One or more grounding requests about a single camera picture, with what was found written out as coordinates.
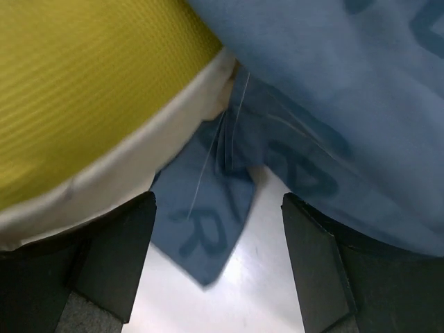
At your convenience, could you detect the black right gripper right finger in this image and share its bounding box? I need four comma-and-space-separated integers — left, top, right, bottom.
282, 193, 443, 332

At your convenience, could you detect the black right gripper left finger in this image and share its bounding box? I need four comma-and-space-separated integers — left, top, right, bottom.
1, 191, 156, 332

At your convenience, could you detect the blue cartoon print pillowcase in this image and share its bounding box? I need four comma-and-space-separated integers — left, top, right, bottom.
151, 1, 443, 286

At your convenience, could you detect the white pillow with yellow edge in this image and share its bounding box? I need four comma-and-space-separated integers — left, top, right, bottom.
1, 1, 237, 251

